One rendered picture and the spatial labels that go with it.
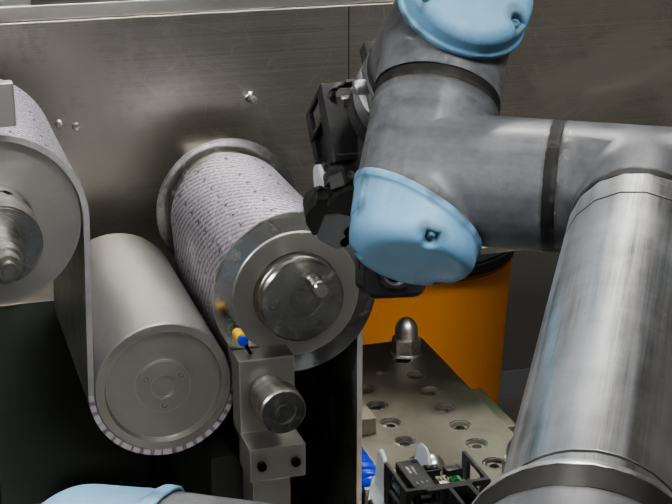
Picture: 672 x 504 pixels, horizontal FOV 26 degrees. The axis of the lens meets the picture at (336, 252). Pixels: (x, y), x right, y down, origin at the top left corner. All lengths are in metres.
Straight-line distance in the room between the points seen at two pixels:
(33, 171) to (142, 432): 0.26
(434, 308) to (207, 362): 1.84
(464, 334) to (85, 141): 1.73
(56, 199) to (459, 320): 1.99
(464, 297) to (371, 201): 2.30
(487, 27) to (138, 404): 0.58
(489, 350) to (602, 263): 2.54
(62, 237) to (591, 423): 0.73
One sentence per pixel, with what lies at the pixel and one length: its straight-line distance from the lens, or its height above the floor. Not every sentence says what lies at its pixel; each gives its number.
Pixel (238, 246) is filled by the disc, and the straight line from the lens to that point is 1.24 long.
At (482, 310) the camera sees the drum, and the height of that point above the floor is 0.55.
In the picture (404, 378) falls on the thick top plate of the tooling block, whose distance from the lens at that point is 1.64.
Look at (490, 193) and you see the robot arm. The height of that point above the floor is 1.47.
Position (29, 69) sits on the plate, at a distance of 1.51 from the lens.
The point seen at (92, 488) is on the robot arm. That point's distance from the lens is 0.53.
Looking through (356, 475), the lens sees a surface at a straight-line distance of 1.37.
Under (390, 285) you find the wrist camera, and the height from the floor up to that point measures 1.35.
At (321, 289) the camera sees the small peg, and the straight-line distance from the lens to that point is 1.22.
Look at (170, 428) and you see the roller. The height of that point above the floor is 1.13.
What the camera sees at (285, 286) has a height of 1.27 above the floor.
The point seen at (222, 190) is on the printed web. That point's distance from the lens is 1.38.
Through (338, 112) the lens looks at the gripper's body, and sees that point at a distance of 1.03.
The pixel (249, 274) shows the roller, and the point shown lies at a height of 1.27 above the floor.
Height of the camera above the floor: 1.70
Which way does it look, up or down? 19 degrees down
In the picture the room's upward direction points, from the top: straight up
